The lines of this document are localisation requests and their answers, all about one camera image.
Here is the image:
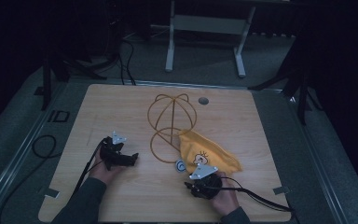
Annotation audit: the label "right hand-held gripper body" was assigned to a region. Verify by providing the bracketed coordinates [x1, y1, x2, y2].
[188, 163, 224, 201]

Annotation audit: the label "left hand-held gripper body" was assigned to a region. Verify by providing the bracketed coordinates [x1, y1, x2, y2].
[100, 131, 131, 171]

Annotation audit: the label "yellow cloth hat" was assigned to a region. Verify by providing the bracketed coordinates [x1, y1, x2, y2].
[178, 128, 243, 175]

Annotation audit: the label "yellow wire hat stand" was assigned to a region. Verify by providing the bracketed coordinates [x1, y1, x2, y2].
[146, 92, 198, 164]

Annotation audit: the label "person's left hand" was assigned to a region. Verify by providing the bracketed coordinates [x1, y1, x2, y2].
[88, 151, 129, 187]

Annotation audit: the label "person's right hand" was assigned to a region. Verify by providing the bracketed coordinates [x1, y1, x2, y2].
[210, 172, 241, 217]

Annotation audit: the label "small round white tag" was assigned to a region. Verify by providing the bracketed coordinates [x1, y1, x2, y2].
[175, 159, 187, 174]

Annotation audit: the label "grey tape piece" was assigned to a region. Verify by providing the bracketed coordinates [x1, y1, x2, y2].
[272, 185, 292, 196]
[44, 188, 61, 199]

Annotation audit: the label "black metal stand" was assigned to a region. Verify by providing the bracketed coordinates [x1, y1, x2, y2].
[33, 46, 108, 112]
[247, 40, 324, 127]

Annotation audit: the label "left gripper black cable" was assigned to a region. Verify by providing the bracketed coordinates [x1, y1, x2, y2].
[73, 139, 106, 195]

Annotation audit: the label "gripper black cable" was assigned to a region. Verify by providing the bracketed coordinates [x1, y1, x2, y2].
[219, 175, 294, 214]
[73, 139, 106, 195]

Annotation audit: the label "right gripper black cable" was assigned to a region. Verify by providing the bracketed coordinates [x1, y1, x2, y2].
[219, 175, 294, 214]

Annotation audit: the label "black looped floor cable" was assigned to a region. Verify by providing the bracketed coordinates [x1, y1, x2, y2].
[0, 134, 63, 224]

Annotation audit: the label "thin black hanging cables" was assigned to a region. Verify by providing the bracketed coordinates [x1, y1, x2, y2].
[117, 38, 137, 87]

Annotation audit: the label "white metal table frame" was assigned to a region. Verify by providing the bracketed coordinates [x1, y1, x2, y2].
[164, 0, 257, 78]

